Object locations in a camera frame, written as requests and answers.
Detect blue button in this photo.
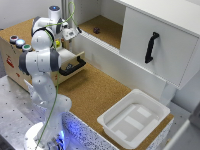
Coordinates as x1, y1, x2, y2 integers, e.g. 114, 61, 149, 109
15, 38, 27, 48

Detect red button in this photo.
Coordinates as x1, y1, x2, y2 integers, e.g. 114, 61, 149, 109
9, 34, 20, 44

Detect white plastic box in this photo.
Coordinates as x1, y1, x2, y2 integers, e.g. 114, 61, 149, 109
96, 88, 172, 150

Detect white cabinet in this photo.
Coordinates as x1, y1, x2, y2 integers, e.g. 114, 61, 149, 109
68, 0, 200, 108

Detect wooden drawer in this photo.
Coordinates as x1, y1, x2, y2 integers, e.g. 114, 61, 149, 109
57, 49, 87, 77

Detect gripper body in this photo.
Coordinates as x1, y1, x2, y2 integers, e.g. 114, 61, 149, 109
62, 26, 83, 42

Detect wooden drawer box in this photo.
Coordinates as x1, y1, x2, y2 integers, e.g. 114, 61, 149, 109
0, 17, 85, 93

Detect black door handle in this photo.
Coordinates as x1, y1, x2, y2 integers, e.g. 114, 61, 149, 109
144, 31, 161, 65

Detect green button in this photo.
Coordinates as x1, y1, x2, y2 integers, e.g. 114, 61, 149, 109
21, 43, 33, 53

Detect purple block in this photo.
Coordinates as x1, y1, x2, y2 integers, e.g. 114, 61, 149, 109
93, 27, 101, 35

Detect white sliding door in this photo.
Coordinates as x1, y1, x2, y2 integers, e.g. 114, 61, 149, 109
118, 6, 200, 90

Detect black drawer handle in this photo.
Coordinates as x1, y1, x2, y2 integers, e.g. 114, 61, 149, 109
58, 55, 87, 77

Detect green cable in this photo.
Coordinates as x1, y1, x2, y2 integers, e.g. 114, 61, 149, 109
33, 0, 79, 150

